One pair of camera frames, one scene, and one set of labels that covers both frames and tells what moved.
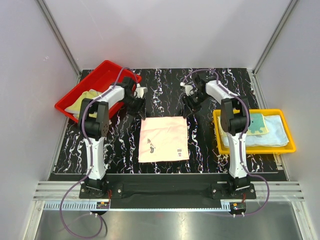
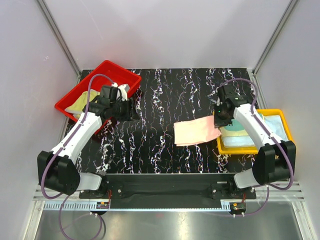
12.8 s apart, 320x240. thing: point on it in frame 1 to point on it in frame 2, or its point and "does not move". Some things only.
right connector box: [237, 208] does not move
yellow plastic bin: [290, 148] does not move
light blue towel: [277, 135] does not move
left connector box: [102, 205] does not move
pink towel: [163, 139] to [194, 131]
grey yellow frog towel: [74, 108] does not move
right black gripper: [188, 105] to [218, 122]
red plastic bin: [106, 75] does not move
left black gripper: [139, 110] to [131, 113]
